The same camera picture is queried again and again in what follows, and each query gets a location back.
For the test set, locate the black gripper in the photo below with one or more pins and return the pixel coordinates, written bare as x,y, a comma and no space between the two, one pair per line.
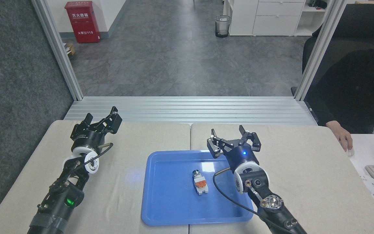
91,139
241,157

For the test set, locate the switch part with orange clip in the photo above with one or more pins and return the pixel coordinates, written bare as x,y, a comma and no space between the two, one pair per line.
200,182

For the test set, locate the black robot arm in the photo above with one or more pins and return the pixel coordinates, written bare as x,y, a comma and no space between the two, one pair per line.
60,201
265,198

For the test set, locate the blue plastic tray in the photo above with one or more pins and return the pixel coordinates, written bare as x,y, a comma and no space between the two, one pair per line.
174,195

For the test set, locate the person's hand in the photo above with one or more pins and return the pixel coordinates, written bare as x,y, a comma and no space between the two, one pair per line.
341,133

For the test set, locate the small cardboard box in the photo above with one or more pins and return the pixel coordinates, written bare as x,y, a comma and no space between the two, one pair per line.
70,49

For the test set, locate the red fire extinguisher box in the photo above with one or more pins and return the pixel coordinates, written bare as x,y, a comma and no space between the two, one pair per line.
82,22

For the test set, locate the white computer mouse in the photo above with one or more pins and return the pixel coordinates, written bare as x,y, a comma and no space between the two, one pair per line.
351,152

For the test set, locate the person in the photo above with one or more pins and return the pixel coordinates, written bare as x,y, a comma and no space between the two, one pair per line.
352,87

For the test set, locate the white drawer cabinet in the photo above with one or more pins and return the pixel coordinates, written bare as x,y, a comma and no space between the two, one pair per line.
271,18

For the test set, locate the white open shelf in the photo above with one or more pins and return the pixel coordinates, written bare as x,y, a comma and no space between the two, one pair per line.
312,22

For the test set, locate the white power strip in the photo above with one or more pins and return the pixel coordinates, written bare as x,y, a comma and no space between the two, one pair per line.
373,191

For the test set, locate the black items on shelf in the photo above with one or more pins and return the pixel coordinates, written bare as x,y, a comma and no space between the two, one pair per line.
318,4

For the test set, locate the black office chair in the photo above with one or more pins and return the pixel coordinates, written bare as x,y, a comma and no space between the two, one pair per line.
362,22

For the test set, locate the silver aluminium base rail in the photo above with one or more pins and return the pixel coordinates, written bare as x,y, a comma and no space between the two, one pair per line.
190,110

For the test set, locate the silver aluminium post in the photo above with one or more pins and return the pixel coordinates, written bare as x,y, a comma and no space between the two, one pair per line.
58,52
320,48

